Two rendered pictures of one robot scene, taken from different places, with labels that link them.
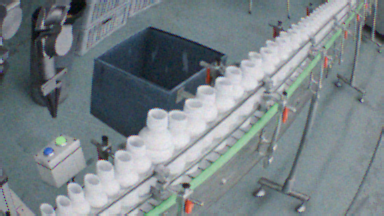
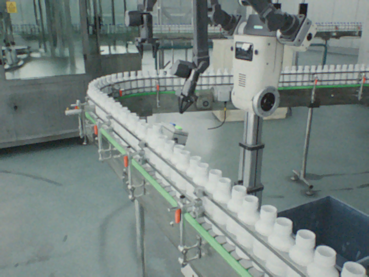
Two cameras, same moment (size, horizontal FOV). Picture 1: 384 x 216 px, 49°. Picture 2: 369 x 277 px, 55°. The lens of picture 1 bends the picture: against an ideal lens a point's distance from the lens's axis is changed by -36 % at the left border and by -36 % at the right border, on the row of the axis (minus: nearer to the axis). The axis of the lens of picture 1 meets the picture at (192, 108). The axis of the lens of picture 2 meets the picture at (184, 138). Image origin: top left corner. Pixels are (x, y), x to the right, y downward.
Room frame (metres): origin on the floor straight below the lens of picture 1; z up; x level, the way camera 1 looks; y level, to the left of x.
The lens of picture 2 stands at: (1.78, -0.97, 1.61)
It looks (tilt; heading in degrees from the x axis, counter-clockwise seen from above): 20 degrees down; 124
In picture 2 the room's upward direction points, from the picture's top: straight up
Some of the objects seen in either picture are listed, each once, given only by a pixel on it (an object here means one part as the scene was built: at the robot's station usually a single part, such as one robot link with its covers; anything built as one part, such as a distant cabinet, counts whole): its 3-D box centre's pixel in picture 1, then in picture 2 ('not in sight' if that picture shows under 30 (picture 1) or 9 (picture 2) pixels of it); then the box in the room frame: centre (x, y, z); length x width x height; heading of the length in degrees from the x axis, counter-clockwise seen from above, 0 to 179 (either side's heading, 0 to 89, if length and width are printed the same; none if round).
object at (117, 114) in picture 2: not in sight; (119, 121); (0.55, 0.27, 1.08); 0.06 x 0.06 x 0.17
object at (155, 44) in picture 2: not in sight; (150, 48); (0.65, 0.41, 1.44); 0.07 x 0.07 x 0.09; 62
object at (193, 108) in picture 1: (188, 137); (169, 162); (1.07, 0.00, 1.08); 0.06 x 0.06 x 0.17
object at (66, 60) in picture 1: (51, 50); not in sight; (2.71, 0.94, 0.32); 0.45 x 0.45 x 0.64
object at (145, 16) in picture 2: not in sight; (145, 20); (0.64, 0.39, 1.57); 0.07 x 0.06 x 0.07; 62
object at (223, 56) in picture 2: not in sight; (249, 79); (-0.49, 4.29, 0.59); 1.10 x 0.62 x 1.18; 44
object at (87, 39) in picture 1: (88, 22); not in sight; (3.56, 0.87, 0.11); 0.61 x 0.41 x 0.22; 158
